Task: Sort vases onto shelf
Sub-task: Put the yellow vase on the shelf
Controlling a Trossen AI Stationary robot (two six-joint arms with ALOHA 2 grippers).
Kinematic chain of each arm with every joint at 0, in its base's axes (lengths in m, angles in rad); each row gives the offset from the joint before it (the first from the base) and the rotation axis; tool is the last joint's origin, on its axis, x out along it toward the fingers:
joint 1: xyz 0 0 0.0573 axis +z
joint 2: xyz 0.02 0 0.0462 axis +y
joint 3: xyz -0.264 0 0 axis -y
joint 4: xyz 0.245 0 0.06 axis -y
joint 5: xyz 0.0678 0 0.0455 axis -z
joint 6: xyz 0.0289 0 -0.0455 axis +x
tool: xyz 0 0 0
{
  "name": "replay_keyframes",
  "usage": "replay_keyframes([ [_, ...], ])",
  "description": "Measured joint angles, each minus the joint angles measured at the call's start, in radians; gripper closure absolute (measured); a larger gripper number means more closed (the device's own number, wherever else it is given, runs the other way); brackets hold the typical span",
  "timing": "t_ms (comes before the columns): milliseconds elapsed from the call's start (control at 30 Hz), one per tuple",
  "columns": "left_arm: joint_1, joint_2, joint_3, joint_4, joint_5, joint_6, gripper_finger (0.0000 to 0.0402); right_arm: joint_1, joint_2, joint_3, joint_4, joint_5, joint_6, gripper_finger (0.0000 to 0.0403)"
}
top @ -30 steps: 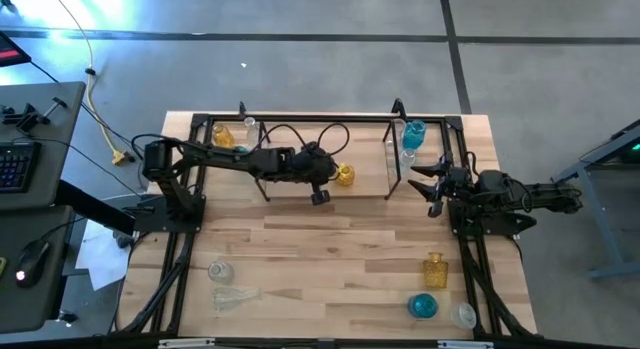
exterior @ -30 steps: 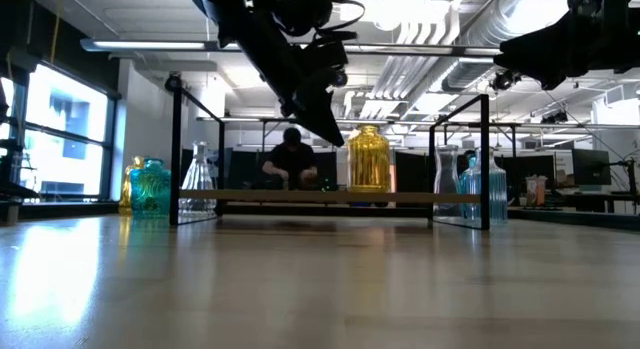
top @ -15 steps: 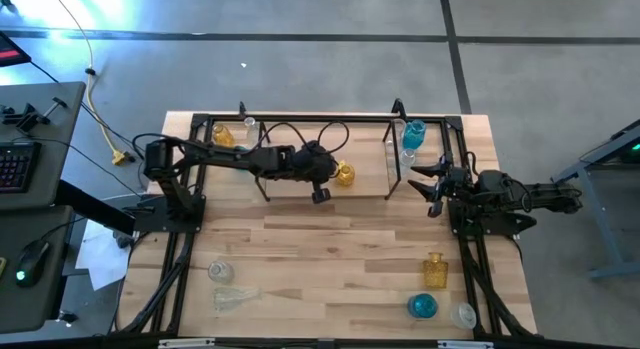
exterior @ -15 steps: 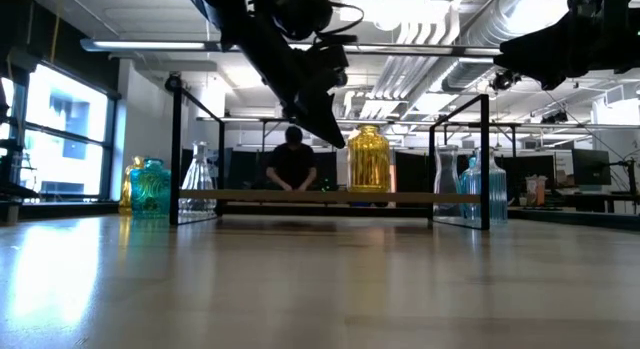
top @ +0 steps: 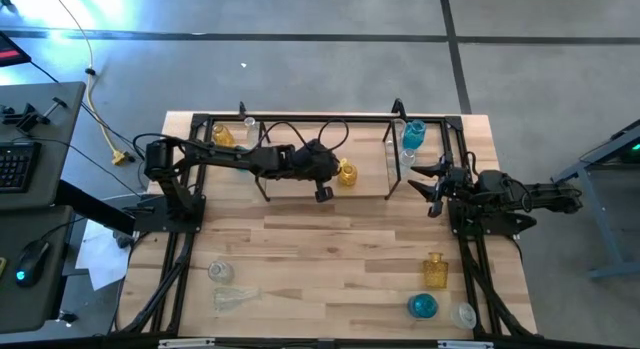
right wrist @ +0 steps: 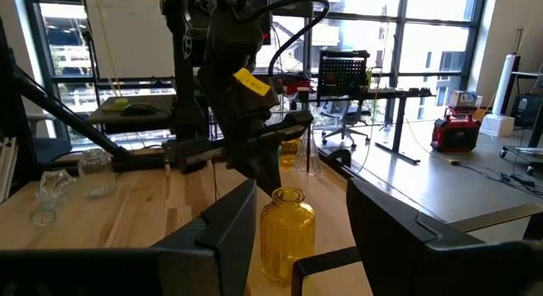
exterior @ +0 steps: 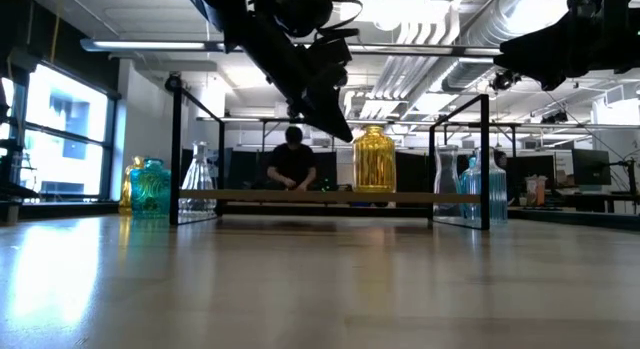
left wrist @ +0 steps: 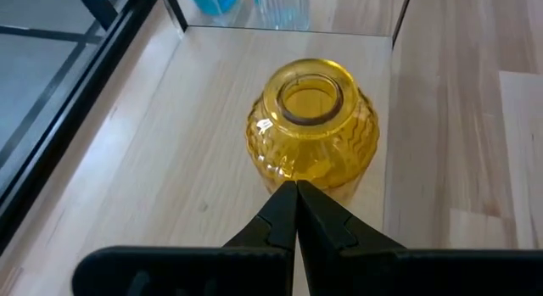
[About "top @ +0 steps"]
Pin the black computer mouse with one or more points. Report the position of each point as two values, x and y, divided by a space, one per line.
31 261

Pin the yellow glass vase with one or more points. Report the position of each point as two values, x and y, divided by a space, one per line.
222 135

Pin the small black clip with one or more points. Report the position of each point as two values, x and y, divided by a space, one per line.
67 317

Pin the black clamp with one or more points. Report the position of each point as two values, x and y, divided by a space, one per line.
25 120

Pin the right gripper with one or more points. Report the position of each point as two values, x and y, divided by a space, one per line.
460 186

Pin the blue-grey metal table frame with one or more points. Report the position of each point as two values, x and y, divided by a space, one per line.
595 209

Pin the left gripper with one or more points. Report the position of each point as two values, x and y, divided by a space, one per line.
315 161

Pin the black keyboard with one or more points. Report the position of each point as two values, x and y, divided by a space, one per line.
15 166

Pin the grey caster wheel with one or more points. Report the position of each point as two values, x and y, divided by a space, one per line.
122 239

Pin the black frame bracket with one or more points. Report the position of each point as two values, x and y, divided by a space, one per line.
242 109
398 108

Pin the clear round glass vase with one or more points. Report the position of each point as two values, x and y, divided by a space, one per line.
465 315
221 272

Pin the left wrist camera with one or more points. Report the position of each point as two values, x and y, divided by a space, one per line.
324 194

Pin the white metal bracket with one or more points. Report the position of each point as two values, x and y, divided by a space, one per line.
186 343
465 344

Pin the teal round glass vase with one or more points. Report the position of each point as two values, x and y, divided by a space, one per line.
423 306

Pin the black screen device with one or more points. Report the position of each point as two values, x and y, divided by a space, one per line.
10 51

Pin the yellow square hobnail vase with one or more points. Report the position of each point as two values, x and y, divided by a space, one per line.
435 271

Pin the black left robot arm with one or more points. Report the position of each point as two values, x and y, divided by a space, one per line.
225 156

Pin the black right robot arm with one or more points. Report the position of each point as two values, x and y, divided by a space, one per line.
530 199

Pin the teal hobnail glass vase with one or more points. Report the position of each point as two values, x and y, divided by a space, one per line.
414 135

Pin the black aluminium table frame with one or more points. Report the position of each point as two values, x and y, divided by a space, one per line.
375 118

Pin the wooden shelf black metal frame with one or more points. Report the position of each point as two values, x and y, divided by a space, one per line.
360 139

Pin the white paper sheet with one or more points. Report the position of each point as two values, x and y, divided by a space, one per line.
102 259

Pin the yellow ribbed wide-mouth vase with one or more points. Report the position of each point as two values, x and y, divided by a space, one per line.
348 175

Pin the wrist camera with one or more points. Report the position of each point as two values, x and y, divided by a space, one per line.
324 194
435 209

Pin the black support beam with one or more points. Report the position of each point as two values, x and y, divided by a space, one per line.
95 209

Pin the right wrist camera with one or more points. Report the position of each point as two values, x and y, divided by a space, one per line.
435 209

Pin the clear conical glass vase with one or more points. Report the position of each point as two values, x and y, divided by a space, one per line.
235 297
251 129

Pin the dark grey desk surface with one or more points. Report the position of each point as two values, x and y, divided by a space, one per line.
15 224

